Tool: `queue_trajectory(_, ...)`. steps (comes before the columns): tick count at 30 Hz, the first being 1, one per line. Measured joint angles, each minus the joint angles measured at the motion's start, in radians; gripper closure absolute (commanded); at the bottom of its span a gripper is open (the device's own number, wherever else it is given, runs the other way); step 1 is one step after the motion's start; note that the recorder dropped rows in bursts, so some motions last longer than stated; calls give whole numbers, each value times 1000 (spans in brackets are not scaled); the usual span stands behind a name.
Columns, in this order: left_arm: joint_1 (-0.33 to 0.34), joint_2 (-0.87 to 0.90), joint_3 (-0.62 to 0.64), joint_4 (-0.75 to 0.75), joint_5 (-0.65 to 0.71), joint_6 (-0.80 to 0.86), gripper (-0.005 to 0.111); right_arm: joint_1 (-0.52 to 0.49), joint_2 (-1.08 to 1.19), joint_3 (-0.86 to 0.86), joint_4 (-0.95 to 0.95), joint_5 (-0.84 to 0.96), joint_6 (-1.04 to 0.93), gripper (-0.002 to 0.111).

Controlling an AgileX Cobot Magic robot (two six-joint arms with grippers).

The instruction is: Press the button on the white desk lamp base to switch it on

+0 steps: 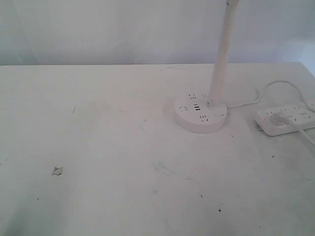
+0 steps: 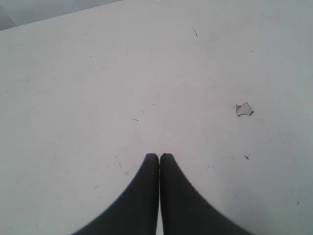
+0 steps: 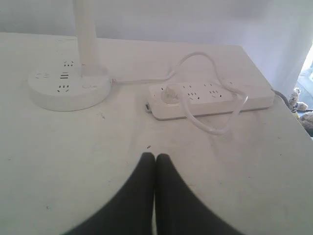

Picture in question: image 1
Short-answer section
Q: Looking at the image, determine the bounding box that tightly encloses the white desk lamp with sockets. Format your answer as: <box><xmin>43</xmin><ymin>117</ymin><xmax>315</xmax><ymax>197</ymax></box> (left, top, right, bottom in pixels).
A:
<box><xmin>174</xmin><ymin>0</ymin><xmax>239</xmax><ymax>133</ymax></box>

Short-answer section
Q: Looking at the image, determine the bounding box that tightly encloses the small torn tape scrap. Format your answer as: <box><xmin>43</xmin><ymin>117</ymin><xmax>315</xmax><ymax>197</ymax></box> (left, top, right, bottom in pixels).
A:
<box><xmin>52</xmin><ymin>166</ymin><xmax>63</xmax><ymax>176</ymax></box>

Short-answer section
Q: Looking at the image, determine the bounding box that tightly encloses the white power strip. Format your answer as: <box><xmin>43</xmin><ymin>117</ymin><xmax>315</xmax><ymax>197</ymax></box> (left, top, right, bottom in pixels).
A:
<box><xmin>254</xmin><ymin>103</ymin><xmax>315</xmax><ymax>136</ymax></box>

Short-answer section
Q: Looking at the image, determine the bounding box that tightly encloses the white power cable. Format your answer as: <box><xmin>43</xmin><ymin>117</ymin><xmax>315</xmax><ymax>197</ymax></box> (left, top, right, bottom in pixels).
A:
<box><xmin>226</xmin><ymin>80</ymin><xmax>309</xmax><ymax>109</ymax></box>

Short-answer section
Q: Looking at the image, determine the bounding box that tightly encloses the white plug with cable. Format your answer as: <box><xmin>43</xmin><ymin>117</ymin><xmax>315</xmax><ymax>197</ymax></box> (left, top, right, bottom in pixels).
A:
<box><xmin>269</xmin><ymin>113</ymin><xmax>315</xmax><ymax>147</ymax></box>

